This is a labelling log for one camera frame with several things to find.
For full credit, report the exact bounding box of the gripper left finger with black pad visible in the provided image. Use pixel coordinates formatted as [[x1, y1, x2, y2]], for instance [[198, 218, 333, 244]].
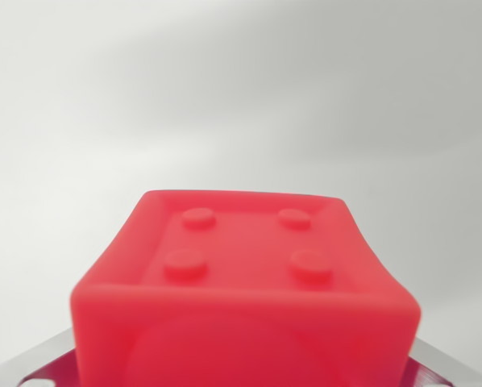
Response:
[[0, 327, 80, 387]]

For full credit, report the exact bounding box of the red plastic cube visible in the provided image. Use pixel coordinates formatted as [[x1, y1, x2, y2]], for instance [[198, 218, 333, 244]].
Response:
[[69, 189, 422, 387]]

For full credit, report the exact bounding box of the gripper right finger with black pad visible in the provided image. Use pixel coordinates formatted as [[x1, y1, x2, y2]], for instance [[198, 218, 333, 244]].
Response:
[[403, 337, 482, 387]]

